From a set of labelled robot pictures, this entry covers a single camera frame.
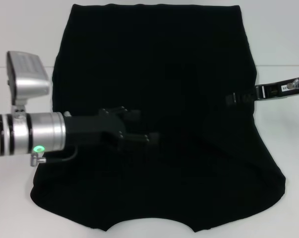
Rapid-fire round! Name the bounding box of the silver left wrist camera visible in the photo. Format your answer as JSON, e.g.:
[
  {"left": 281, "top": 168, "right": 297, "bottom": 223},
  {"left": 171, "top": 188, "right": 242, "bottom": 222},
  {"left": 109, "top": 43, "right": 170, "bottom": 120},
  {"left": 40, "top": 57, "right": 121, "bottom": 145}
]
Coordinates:
[{"left": 6, "top": 51, "right": 52, "bottom": 119}]

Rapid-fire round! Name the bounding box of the dark left arm cable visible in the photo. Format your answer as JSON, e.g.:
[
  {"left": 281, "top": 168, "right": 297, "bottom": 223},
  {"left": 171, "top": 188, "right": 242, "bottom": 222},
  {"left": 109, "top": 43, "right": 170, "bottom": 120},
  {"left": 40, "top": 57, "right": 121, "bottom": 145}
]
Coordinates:
[{"left": 44, "top": 146, "right": 78, "bottom": 163}]

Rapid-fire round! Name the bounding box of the silver left arm cable connector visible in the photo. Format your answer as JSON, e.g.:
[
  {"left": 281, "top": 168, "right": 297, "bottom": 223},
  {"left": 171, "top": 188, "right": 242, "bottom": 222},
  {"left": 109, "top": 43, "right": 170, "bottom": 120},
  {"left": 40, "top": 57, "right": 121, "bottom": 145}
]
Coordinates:
[{"left": 30, "top": 152, "right": 47, "bottom": 168}]

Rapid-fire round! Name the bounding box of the silver right arm cable connector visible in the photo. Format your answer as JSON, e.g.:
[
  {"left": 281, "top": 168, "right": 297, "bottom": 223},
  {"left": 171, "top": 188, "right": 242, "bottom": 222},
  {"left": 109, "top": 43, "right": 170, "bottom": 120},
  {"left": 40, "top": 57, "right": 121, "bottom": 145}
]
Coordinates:
[{"left": 286, "top": 78, "right": 299, "bottom": 91}]

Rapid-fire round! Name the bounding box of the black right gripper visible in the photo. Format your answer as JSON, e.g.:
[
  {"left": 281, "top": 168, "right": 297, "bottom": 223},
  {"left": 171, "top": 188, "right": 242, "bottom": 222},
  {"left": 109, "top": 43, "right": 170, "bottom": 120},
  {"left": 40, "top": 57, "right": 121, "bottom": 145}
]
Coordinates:
[{"left": 224, "top": 74, "right": 299, "bottom": 108}]

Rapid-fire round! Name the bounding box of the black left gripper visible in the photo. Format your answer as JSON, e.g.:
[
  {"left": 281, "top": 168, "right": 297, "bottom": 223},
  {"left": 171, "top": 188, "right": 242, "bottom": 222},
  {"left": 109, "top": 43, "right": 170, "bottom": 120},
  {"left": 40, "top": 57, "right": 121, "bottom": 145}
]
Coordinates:
[{"left": 63, "top": 106, "right": 162, "bottom": 155}]

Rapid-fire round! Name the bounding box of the black t-shirt with white lettering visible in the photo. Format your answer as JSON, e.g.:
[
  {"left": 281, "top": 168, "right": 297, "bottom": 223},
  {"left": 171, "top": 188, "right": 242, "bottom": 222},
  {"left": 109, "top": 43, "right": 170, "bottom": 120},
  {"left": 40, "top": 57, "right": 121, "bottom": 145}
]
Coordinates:
[{"left": 30, "top": 2, "right": 287, "bottom": 234}]

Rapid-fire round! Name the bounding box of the silver arm cable connector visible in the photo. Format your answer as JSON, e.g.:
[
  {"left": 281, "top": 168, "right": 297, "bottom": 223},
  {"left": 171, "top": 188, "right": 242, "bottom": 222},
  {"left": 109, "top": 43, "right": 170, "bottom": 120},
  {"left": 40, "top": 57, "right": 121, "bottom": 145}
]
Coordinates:
[
  {"left": 286, "top": 78, "right": 299, "bottom": 91},
  {"left": 30, "top": 152, "right": 47, "bottom": 168}
]

